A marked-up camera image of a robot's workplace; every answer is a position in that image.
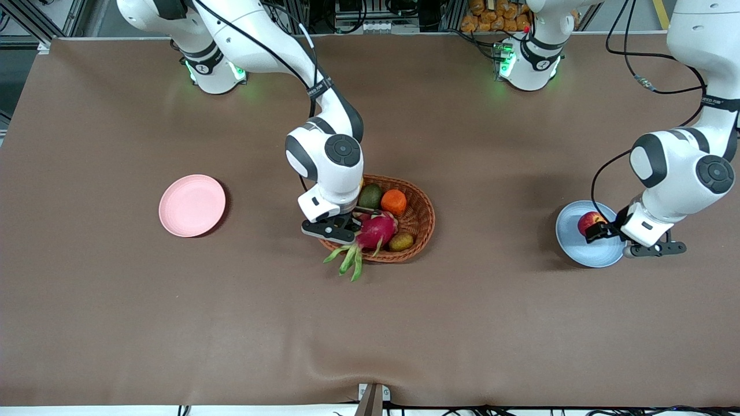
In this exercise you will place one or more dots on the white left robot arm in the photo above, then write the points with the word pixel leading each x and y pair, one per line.
pixel 694 34

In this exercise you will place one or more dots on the grey equipment rack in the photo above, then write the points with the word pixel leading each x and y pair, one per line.
pixel 376 14

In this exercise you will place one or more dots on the orange fruit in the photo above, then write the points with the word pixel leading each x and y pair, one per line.
pixel 393 202

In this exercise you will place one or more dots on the silver table corner bracket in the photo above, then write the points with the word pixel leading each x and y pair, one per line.
pixel 44 46

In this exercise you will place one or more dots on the red yellow apple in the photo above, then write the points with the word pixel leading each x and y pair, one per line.
pixel 588 221

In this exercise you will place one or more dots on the light blue round plate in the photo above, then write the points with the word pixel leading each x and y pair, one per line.
pixel 595 254

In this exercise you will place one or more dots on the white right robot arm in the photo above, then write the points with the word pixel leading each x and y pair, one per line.
pixel 260 29

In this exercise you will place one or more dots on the pink round plate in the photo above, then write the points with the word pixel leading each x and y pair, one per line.
pixel 191 206

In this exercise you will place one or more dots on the pile of orange bread toys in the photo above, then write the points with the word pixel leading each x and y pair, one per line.
pixel 491 20

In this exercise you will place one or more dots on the dark green avocado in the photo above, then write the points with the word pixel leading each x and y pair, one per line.
pixel 371 196

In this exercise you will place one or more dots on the grey camera pole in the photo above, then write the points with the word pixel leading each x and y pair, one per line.
pixel 370 404

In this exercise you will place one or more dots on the silver clamp bracket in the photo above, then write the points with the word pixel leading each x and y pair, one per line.
pixel 384 393

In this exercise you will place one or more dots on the pink dragon fruit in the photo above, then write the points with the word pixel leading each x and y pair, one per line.
pixel 376 231

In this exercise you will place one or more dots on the brown table mat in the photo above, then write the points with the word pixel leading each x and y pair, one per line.
pixel 231 318

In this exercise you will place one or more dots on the brown woven wicker basket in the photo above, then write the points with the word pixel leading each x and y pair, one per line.
pixel 419 222

